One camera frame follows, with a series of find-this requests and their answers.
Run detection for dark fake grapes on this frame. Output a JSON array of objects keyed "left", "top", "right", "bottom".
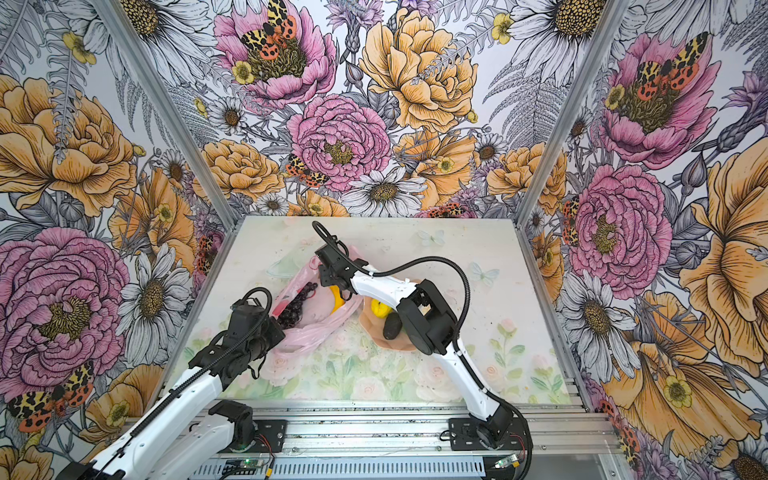
[{"left": 277, "top": 282, "right": 318, "bottom": 329}]

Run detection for aluminium corner post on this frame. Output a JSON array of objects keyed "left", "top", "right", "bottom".
[
  {"left": 94, "top": 1, "right": 240, "bottom": 232},
  {"left": 515, "top": 0, "right": 630, "bottom": 230}
]

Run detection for yellow fake fruit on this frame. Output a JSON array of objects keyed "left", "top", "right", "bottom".
[{"left": 329, "top": 285, "right": 346, "bottom": 313}]

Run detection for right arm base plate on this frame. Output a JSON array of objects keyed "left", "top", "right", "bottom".
[{"left": 447, "top": 417, "right": 530, "bottom": 452}]

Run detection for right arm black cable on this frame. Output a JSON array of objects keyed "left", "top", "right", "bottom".
[{"left": 311, "top": 220, "right": 535, "bottom": 480}]

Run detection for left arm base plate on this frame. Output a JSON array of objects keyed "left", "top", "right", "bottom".
[{"left": 221, "top": 419, "right": 288, "bottom": 454}]

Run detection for yellow fake lemon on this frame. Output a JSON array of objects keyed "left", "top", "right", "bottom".
[{"left": 370, "top": 299, "right": 392, "bottom": 319}]

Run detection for left aluminium corner post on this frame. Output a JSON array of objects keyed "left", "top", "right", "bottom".
[{"left": 94, "top": 1, "right": 240, "bottom": 232}]

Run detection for aluminium rail frame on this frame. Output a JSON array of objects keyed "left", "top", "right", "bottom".
[{"left": 205, "top": 407, "right": 631, "bottom": 479}]

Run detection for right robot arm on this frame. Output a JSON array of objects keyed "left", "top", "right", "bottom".
[{"left": 316, "top": 235, "right": 521, "bottom": 449}]

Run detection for pink plastic bag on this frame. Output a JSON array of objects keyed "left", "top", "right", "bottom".
[{"left": 270, "top": 255, "right": 363, "bottom": 360}]

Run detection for dark fake avocado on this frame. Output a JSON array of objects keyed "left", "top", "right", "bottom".
[{"left": 382, "top": 311, "right": 402, "bottom": 341}]

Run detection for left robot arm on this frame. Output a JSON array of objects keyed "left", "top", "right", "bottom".
[{"left": 57, "top": 299, "right": 285, "bottom": 479}]

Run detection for right aluminium corner post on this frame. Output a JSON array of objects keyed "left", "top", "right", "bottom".
[{"left": 515, "top": 0, "right": 630, "bottom": 230}]

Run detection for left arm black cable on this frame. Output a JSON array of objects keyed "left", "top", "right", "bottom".
[{"left": 89, "top": 286, "right": 274, "bottom": 475}]

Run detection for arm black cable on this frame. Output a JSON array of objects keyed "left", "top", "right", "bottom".
[
  {"left": 89, "top": 286, "right": 274, "bottom": 475},
  {"left": 311, "top": 220, "right": 535, "bottom": 480}
]

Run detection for white vented cable duct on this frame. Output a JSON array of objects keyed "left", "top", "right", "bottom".
[{"left": 190, "top": 456, "right": 486, "bottom": 479}]

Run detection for pink flower-shaped bowl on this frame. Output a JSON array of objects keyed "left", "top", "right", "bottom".
[{"left": 352, "top": 274, "right": 417, "bottom": 352}]

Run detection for green circuit board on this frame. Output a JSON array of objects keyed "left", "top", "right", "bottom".
[{"left": 220, "top": 459, "right": 273, "bottom": 479}]

